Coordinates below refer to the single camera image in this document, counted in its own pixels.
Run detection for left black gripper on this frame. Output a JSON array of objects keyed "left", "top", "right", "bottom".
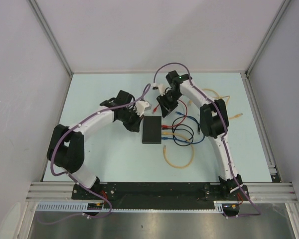
[{"left": 118, "top": 107, "right": 144, "bottom": 132}]

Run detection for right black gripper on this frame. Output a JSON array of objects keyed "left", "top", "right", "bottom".
[{"left": 157, "top": 90, "right": 183, "bottom": 118}]

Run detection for black network switch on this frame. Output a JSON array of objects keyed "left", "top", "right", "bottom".
[{"left": 142, "top": 116, "right": 161, "bottom": 144}]

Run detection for yellow ethernet cable pulled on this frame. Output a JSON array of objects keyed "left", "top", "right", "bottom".
[{"left": 188, "top": 87, "right": 243, "bottom": 119}]

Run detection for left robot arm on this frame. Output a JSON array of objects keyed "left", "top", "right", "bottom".
[{"left": 47, "top": 90, "right": 150, "bottom": 199}]

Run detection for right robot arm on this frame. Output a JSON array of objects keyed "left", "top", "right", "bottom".
[{"left": 152, "top": 71, "right": 243, "bottom": 200}]

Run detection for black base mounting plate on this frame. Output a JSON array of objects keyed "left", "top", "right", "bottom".
[{"left": 71, "top": 181, "right": 250, "bottom": 217}]

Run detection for blue ethernet cable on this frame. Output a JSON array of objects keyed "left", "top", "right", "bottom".
[{"left": 161, "top": 112, "right": 206, "bottom": 145}]

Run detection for black ethernet cable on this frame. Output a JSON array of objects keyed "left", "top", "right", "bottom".
[{"left": 171, "top": 117, "right": 201, "bottom": 147}]

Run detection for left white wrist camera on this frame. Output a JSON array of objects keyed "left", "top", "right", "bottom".
[{"left": 135, "top": 100, "right": 151, "bottom": 116}]

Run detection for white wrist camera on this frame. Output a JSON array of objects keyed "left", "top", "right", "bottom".
[
  {"left": 135, "top": 100, "right": 151, "bottom": 116},
  {"left": 151, "top": 83, "right": 166, "bottom": 96}
]

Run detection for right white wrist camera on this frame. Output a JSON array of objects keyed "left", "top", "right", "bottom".
[{"left": 151, "top": 83, "right": 166, "bottom": 96}]

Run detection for yellow ethernet cable looped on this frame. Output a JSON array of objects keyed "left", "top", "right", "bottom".
[{"left": 161, "top": 132, "right": 196, "bottom": 169}]

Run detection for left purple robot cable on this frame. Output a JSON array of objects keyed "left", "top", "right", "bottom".
[{"left": 36, "top": 83, "right": 152, "bottom": 226}]

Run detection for right side aluminium rail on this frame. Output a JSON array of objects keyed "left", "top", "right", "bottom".
[{"left": 241, "top": 72, "right": 281, "bottom": 183}]

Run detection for aluminium rail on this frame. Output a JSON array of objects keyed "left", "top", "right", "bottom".
[
  {"left": 241, "top": 72, "right": 281, "bottom": 183},
  {"left": 26, "top": 182, "right": 298, "bottom": 204}
]

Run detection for slotted cable duct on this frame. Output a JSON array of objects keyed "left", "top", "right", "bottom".
[{"left": 36, "top": 202, "right": 223, "bottom": 214}]

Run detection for left aluminium frame post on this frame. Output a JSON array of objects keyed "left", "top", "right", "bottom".
[{"left": 27, "top": 0, "right": 74, "bottom": 79}]

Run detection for aluminium frame post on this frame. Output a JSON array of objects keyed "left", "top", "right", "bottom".
[
  {"left": 245, "top": 0, "right": 293, "bottom": 77},
  {"left": 27, "top": 0, "right": 74, "bottom": 79}
]

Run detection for aluminium front rail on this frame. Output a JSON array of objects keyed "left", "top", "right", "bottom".
[{"left": 26, "top": 182, "right": 298, "bottom": 204}]

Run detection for right aluminium frame post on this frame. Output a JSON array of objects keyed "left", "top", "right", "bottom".
[{"left": 245, "top": 0, "right": 293, "bottom": 77}]

